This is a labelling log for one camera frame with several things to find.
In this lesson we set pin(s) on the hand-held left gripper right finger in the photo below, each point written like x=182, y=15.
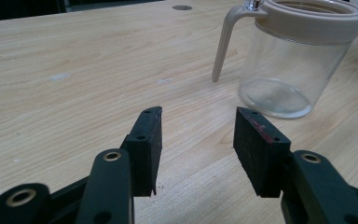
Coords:
x=258, y=155

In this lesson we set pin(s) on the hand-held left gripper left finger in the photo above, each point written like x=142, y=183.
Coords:
x=146, y=161

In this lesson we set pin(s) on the dark round table grommet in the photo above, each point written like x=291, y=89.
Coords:
x=182, y=7

